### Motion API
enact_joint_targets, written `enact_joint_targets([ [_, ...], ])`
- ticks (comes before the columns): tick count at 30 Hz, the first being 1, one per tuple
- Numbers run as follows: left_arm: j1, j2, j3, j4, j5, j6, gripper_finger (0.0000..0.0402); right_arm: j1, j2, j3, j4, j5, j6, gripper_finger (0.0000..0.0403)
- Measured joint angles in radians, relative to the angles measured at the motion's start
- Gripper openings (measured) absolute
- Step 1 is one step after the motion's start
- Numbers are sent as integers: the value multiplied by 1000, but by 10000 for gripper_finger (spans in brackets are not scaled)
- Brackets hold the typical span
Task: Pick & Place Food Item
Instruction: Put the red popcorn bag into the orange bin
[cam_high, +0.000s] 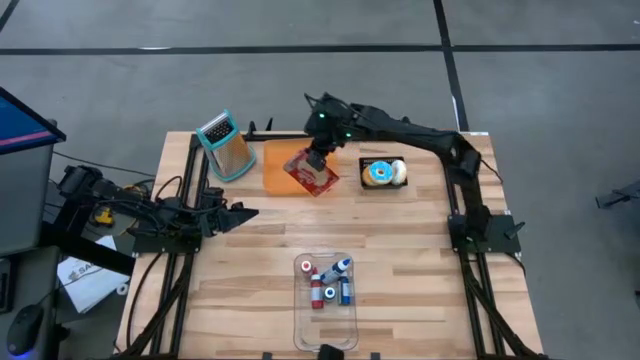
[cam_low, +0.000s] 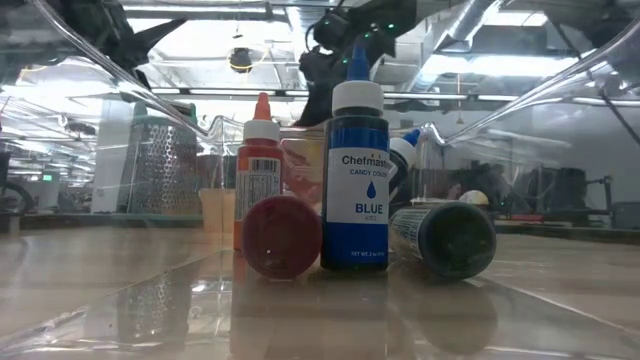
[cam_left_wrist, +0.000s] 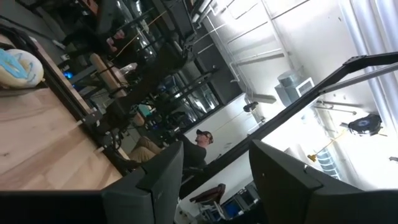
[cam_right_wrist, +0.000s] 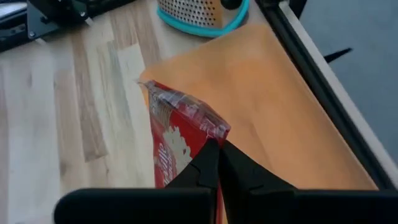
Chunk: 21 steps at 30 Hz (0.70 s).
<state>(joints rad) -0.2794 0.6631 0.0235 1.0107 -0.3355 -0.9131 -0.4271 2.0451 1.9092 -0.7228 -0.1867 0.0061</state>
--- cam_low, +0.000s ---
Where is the teal metal box grater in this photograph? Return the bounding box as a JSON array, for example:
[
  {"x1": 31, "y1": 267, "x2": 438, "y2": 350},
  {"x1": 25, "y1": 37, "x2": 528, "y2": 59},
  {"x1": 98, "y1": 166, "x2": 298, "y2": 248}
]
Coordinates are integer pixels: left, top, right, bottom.
[{"x1": 117, "y1": 102, "x2": 202, "y2": 215}]

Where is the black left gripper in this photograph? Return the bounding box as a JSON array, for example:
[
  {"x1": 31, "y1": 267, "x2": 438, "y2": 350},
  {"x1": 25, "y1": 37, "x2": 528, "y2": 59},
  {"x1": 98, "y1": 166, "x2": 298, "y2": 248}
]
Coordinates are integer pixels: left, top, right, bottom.
[{"x1": 74, "y1": 0, "x2": 187, "y2": 90}]

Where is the LED light bar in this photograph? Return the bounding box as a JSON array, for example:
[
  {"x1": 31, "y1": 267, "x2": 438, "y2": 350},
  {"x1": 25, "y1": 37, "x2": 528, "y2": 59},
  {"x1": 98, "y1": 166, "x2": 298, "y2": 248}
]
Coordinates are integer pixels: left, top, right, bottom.
[{"x1": 149, "y1": 87, "x2": 504, "y2": 104}]

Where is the blue frosted toy donut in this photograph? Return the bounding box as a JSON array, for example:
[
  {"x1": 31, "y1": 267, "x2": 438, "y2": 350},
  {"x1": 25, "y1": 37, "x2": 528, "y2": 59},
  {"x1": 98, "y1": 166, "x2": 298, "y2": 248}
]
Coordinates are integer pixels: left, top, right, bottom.
[{"x1": 458, "y1": 189, "x2": 490, "y2": 207}]

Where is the grey background box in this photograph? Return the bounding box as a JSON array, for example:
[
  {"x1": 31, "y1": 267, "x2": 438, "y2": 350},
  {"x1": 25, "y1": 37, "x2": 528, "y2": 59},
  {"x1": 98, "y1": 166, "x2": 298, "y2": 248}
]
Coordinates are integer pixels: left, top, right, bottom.
[{"x1": 612, "y1": 200, "x2": 640, "y2": 231}]

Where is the clear plastic bin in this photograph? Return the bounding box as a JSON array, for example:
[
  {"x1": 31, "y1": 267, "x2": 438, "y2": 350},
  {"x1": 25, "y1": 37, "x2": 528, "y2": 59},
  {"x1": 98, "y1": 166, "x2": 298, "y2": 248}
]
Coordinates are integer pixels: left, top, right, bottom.
[{"x1": 0, "y1": 0, "x2": 640, "y2": 360}]

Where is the slanted silver ventilation duct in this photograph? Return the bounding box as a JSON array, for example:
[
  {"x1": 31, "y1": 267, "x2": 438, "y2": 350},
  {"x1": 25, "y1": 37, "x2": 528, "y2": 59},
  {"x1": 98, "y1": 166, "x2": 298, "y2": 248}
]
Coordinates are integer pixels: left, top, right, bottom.
[{"x1": 433, "y1": 0, "x2": 514, "y2": 55}]

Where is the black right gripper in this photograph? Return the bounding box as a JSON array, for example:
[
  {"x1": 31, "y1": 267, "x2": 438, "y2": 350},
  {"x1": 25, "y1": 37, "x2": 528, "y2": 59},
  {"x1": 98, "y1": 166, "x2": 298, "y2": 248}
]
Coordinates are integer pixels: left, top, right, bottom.
[{"x1": 294, "y1": 0, "x2": 416, "y2": 127}]

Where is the black background equipment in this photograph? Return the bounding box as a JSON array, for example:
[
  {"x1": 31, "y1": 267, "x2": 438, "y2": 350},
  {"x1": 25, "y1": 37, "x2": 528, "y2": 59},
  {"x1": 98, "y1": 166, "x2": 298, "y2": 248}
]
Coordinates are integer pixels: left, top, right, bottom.
[{"x1": 544, "y1": 167, "x2": 615, "y2": 227}]

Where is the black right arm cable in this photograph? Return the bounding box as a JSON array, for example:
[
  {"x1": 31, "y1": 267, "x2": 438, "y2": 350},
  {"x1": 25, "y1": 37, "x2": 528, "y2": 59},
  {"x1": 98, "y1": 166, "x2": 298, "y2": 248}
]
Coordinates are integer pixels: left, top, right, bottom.
[{"x1": 597, "y1": 89, "x2": 640, "y2": 149}]

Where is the red food colouring bottle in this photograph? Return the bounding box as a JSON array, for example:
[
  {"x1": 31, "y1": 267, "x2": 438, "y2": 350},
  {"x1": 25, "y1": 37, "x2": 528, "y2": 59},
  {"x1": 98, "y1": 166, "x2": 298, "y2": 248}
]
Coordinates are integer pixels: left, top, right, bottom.
[
  {"x1": 241, "y1": 194, "x2": 324, "y2": 281},
  {"x1": 233, "y1": 92, "x2": 284, "y2": 254}
]

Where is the black ceiling device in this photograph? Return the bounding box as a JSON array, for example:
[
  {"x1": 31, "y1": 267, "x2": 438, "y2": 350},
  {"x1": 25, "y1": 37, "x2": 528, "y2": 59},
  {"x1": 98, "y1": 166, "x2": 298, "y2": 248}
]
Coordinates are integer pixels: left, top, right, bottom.
[{"x1": 228, "y1": 46, "x2": 255, "y2": 75}]

